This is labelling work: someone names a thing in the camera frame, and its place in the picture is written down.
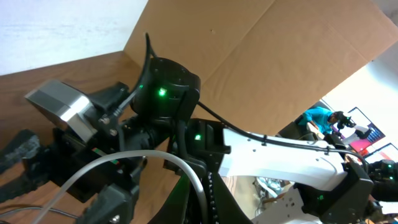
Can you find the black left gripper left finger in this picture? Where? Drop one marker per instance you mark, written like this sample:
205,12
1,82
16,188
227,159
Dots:
174,208

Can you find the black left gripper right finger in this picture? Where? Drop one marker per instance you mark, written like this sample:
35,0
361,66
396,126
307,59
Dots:
222,207

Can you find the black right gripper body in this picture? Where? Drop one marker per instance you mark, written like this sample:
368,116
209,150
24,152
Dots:
66,155

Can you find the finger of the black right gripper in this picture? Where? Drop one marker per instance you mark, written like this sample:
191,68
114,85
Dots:
25,144
27,182

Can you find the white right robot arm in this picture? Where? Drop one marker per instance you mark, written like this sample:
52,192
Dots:
330,184

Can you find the person in teal shirt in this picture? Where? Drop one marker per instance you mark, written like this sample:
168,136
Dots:
321,118

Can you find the cardboard panel right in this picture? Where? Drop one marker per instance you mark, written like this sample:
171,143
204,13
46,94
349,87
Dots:
262,63

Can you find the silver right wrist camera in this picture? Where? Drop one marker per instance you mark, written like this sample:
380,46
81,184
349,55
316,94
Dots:
64,106

